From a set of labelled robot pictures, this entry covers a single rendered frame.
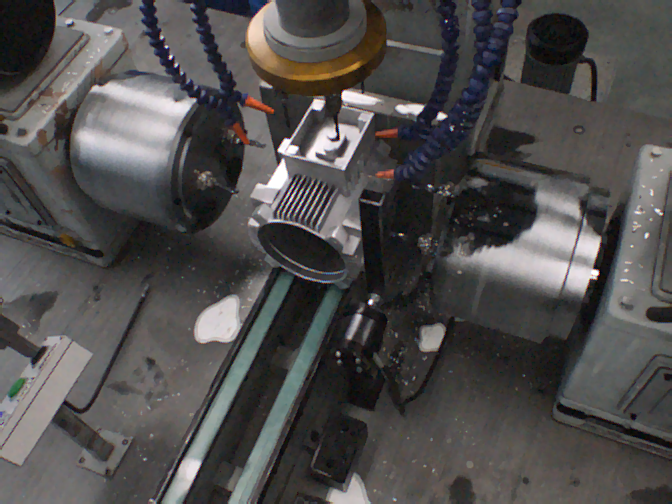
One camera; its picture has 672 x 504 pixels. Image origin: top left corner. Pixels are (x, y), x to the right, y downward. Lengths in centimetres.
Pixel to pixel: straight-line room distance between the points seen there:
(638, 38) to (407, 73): 205
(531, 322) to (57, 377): 64
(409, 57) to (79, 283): 76
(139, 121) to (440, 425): 68
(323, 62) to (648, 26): 244
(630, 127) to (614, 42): 152
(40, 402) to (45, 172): 40
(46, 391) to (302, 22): 58
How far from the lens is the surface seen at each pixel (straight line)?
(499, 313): 93
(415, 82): 113
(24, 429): 98
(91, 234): 131
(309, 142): 104
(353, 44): 84
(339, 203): 100
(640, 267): 89
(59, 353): 98
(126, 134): 109
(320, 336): 107
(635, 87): 287
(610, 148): 150
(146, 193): 108
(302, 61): 83
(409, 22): 107
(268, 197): 103
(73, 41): 125
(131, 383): 125
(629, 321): 85
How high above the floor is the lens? 187
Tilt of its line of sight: 56 degrees down
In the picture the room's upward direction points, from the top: 8 degrees counter-clockwise
